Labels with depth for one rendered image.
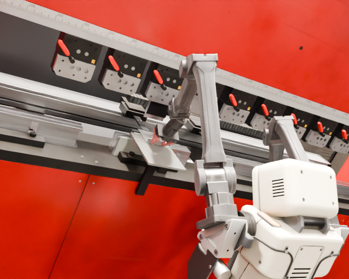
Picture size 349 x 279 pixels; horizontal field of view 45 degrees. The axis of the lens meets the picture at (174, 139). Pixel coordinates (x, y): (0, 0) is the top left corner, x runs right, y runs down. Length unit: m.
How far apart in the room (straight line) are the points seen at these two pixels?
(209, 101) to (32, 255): 1.16
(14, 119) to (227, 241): 1.02
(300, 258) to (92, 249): 1.14
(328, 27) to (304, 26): 0.14
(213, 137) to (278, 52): 0.95
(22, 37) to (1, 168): 0.73
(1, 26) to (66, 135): 0.65
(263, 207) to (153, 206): 0.92
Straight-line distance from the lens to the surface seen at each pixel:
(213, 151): 1.17
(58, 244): 2.01
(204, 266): 1.32
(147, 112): 1.89
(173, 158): 1.83
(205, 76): 1.24
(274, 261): 1.13
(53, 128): 1.80
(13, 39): 2.21
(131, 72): 1.76
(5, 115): 1.76
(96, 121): 2.13
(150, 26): 1.72
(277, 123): 1.68
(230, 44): 1.90
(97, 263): 2.14
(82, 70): 1.70
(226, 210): 1.09
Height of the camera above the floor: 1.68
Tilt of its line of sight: 20 degrees down
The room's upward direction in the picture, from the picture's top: 25 degrees clockwise
